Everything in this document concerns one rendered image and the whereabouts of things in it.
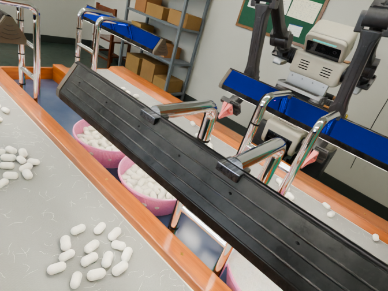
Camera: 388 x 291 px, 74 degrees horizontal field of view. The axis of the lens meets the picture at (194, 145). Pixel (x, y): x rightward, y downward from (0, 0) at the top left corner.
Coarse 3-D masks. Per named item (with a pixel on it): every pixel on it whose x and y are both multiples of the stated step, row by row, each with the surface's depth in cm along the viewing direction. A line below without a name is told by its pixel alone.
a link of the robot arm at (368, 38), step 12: (360, 24) 87; (360, 36) 88; (372, 36) 86; (384, 36) 85; (360, 48) 89; (372, 48) 88; (360, 60) 90; (348, 72) 94; (360, 72) 92; (348, 84) 95; (336, 96) 99; (348, 96) 97; (336, 108) 100
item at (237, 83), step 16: (224, 80) 91; (240, 80) 88; (256, 80) 86; (240, 96) 87; (256, 96) 84; (272, 112) 81; (288, 112) 79; (304, 112) 77; (320, 112) 75; (304, 128) 76; (336, 128) 72; (352, 128) 70; (368, 128) 69; (336, 144) 71; (352, 144) 69; (368, 144) 68; (384, 144) 66; (368, 160) 67; (384, 160) 65
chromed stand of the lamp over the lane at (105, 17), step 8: (88, 8) 118; (80, 16) 116; (104, 16) 109; (112, 16) 126; (80, 24) 118; (96, 24) 108; (120, 24) 116; (128, 24) 118; (80, 32) 119; (96, 32) 110; (80, 40) 121; (96, 40) 111; (80, 48) 123; (88, 48) 117; (96, 48) 113; (96, 56) 115; (96, 64) 117
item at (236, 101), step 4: (224, 96) 122; (232, 96) 122; (236, 96) 121; (232, 100) 119; (236, 100) 120; (240, 100) 121; (236, 104) 119; (236, 108) 121; (240, 108) 120; (240, 112) 122
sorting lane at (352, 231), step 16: (112, 80) 157; (144, 96) 149; (192, 128) 129; (224, 144) 123; (256, 176) 106; (304, 192) 105; (304, 208) 95; (320, 208) 98; (336, 224) 92; (352, 224) 95; (352, 240) 87; (368, 240) 89; (384, 256) 84
